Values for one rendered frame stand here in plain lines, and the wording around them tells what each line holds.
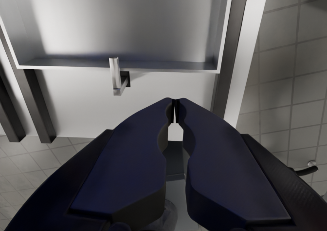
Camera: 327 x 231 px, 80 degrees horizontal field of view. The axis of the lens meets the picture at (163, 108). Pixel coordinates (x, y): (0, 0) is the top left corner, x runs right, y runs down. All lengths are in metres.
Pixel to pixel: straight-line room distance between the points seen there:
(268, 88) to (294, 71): 0.16
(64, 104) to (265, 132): 1.41
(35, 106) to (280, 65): 1.25
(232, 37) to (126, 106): 0.18
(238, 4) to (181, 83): 0.12
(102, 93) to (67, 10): 0.12
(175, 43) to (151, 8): 0.05
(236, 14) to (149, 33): 0.11
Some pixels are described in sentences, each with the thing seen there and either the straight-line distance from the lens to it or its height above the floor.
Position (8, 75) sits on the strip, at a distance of 0.38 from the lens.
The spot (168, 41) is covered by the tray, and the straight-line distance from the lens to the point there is 0.28.
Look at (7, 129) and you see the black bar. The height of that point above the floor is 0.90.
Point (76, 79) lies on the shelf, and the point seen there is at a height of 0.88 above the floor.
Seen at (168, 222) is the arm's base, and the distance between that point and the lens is 0.62.
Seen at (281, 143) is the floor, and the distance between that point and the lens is 1.70.
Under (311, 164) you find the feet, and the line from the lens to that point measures 1.94.
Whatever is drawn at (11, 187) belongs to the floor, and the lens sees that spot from 2.44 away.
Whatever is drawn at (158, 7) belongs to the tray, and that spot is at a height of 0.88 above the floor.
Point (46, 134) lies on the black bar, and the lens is 0.38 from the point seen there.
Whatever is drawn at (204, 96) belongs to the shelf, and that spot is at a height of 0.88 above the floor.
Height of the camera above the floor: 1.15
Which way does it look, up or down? 60 degrees down
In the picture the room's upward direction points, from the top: 175 degrees counter-clockwise
